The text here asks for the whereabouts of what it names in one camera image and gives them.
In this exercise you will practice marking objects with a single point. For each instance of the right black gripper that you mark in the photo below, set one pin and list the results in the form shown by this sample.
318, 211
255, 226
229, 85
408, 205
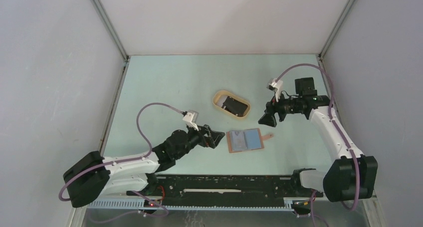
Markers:
271, 108

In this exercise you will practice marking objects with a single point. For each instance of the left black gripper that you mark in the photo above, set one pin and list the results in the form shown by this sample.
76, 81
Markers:
212, 138

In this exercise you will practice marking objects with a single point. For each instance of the brown leather card holder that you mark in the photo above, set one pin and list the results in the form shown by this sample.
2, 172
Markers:
254, 140

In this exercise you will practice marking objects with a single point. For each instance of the black card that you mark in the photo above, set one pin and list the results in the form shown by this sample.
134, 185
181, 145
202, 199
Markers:
234, 107

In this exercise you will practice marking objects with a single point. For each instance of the beige oval card tray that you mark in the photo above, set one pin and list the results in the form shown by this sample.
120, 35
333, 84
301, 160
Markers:
219, 98

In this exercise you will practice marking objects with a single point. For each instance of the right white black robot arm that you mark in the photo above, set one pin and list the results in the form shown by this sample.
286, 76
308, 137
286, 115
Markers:
352, 174

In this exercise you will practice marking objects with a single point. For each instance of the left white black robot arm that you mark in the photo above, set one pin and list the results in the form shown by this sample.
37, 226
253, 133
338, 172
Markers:
94, 176

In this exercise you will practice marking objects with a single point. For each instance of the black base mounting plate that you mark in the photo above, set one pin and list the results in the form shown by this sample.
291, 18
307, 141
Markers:
226, 191

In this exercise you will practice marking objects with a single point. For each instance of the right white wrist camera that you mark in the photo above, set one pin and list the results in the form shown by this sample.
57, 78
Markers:
275, 85

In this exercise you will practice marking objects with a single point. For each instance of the aluminium frame rail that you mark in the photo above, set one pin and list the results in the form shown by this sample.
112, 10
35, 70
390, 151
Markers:
130, 201

